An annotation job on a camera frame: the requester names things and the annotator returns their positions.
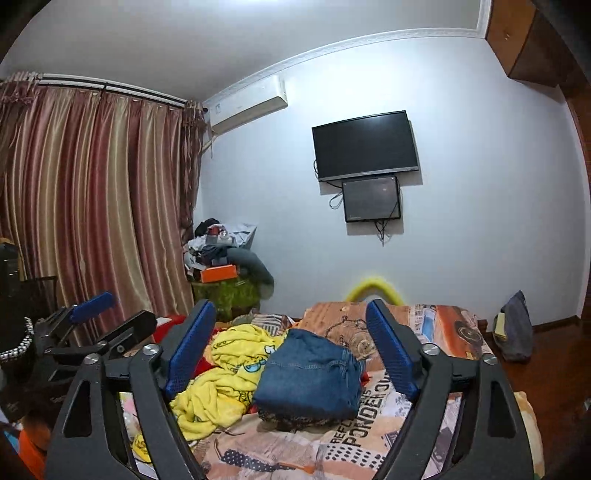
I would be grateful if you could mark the black wall television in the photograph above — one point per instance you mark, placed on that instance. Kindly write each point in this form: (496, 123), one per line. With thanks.
(364, 145)

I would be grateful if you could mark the wooden bed frame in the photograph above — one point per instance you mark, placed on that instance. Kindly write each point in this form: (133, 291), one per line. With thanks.
(484, 325)

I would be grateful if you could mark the beige green plush blanket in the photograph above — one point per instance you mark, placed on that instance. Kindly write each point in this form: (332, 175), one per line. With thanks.
(531, 424)

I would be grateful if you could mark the white air conditioner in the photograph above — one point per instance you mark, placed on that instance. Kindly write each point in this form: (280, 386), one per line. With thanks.
(249, 104)

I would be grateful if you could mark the pile of clutter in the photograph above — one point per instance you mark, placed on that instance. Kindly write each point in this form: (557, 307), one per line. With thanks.
(217, 240)

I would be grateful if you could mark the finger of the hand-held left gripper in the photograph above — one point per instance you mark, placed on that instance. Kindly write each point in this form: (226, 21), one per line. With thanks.
(92, 307)
(134, 325)

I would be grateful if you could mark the orange box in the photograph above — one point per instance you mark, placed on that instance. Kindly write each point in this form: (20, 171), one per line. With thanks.
(219, 273)

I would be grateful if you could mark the small black wall monitor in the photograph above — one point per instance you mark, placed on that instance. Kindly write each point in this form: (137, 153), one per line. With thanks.
(371, 198)

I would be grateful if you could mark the yellow paper pad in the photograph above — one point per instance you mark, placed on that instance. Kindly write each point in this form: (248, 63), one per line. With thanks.
(498, 325)

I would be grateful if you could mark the green table cover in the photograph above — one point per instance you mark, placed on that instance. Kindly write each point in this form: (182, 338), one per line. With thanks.
(231, 295)

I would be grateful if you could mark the newspaper print bedsheet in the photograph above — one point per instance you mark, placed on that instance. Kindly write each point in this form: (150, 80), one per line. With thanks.
(323, 447)

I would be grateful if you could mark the curtain rail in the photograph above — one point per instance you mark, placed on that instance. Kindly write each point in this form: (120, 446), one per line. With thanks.
(115, 90)

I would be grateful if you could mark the grey pillow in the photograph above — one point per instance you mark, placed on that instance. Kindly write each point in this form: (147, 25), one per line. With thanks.
(254, 265)

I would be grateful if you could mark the striped red curtain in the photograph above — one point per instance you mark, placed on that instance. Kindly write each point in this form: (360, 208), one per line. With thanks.
(92, 194)

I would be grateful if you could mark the black beaded cloth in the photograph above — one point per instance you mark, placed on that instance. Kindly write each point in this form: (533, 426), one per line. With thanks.
(14, 337)

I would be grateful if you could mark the blue denim jeans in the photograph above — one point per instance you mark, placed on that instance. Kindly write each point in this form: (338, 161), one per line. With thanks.
(304, 374)

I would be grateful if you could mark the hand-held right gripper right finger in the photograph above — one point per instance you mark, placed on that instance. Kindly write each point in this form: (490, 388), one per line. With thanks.
(390, 350)

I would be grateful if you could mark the yellow cartoon blanket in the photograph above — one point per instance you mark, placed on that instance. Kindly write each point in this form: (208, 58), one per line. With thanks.
(221, 397)

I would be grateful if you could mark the dark patterned cloth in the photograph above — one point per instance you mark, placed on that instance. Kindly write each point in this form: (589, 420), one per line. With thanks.
(295, 422)

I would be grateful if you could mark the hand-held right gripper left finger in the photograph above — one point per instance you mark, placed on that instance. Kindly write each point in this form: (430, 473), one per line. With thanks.
(189, 344)

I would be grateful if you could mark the dark grey bag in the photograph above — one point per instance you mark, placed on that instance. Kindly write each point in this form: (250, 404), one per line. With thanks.
(515, 327)

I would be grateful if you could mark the orange cloth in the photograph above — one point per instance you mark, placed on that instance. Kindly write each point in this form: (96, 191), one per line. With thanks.
(32, 443)

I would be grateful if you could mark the yellow foam tube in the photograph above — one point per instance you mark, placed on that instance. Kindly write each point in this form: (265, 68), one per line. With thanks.
(369, 280)

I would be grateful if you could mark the red cloth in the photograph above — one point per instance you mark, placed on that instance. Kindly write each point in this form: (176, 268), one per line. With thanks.
(168, 325)

